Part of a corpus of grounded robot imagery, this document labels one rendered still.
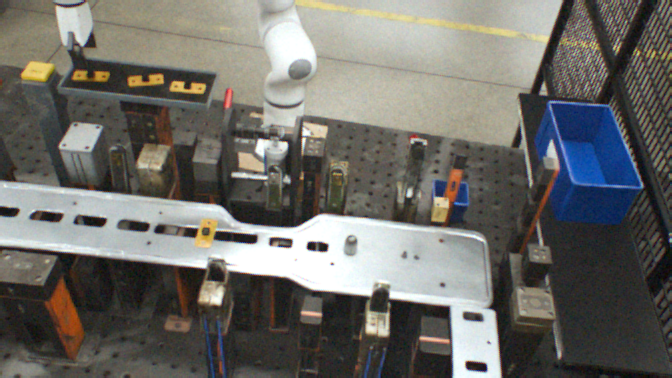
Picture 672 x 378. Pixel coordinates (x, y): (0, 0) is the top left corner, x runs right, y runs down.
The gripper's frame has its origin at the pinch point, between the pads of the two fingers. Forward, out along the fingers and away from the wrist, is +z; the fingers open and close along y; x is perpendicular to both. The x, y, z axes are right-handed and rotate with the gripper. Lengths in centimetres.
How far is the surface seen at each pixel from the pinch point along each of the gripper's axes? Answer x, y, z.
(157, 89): 17.0, 3.8, 6.5
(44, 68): -11.9, -2.6, 6.6
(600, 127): 133, 4, 13
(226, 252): 37, 42, 23
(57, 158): -14.5, 0.8, 34.7
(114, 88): 6.6, 4.2, 6.6
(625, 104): 138, 2, 7
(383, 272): 73, 47, 22
